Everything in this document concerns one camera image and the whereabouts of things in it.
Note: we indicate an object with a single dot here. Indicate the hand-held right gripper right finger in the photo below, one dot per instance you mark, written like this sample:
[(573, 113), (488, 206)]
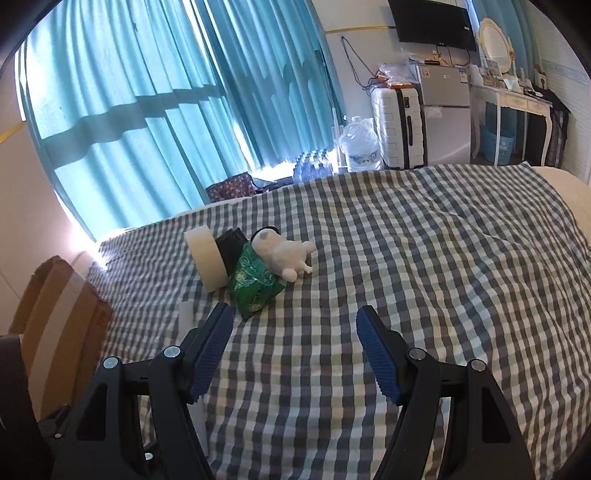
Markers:
[(379, 360)]

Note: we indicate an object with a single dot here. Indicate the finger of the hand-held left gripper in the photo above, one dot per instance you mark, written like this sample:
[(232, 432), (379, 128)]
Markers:
[(54, 429)]

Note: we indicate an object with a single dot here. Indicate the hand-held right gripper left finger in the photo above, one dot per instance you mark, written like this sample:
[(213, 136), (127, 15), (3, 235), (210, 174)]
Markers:
[(212, 355)]

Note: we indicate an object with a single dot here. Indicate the green snack packet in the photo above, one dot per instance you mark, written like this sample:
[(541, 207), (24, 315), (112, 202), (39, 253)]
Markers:
[(254, 286)]

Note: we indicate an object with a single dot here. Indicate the brown cardboard box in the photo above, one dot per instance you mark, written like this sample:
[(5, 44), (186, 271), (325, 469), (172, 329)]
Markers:
[(60, 332)]

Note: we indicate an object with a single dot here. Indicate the beige tape roll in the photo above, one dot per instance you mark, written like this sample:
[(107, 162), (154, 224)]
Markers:
[(205, 258)]

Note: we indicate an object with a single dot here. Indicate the black pouch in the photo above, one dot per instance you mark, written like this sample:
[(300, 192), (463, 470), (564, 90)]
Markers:
[(231, 249)]

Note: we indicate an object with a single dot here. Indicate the white toy figure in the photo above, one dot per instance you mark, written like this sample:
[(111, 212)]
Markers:
[(286, 256)]

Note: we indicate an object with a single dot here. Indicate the green checkered cloth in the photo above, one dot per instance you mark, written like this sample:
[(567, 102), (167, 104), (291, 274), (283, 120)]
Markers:
[(392, 258)]

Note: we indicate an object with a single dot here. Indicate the dark dotted bag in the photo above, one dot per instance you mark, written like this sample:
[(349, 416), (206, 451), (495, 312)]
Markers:
[(235, 187)]

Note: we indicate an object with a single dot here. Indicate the pack of small water bottles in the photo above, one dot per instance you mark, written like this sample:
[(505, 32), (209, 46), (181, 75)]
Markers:
[(314, 164)]

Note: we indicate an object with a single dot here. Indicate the large clear water bottle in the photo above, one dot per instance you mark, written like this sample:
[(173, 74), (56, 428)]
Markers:
[(362, 147)]

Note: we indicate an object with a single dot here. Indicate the white suitcase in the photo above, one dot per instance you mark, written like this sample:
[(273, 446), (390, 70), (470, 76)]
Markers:
[(397, 129)]

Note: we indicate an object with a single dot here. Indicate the blue plastic basket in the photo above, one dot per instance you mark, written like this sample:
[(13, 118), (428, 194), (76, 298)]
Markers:
[(498, 145)]

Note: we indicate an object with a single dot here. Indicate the teal window curtain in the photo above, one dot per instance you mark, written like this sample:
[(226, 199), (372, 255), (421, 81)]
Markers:
[(161, 106)]

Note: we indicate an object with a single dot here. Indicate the silver mini fridge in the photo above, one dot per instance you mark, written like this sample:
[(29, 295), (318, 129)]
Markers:
[(445, 106)]

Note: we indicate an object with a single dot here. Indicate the pile of plastic bags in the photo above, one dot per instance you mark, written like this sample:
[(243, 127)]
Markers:
[(395, 76)]

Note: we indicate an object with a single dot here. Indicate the black hanging bag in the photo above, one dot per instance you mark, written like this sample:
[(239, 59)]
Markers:
[(549, 129)]

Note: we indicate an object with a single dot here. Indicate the white dresser table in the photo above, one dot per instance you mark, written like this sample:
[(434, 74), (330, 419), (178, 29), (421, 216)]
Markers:
[(508, 97)]

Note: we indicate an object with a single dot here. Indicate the white oval vanity mirror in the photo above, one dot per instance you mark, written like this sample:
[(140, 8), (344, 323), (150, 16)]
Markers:
[(496, 46)]

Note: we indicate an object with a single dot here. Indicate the teal corner curtain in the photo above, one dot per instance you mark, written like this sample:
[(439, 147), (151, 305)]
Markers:
[(521, 27)]

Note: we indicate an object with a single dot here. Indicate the black wall television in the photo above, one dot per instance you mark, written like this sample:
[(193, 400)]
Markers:
[(434, 23)]

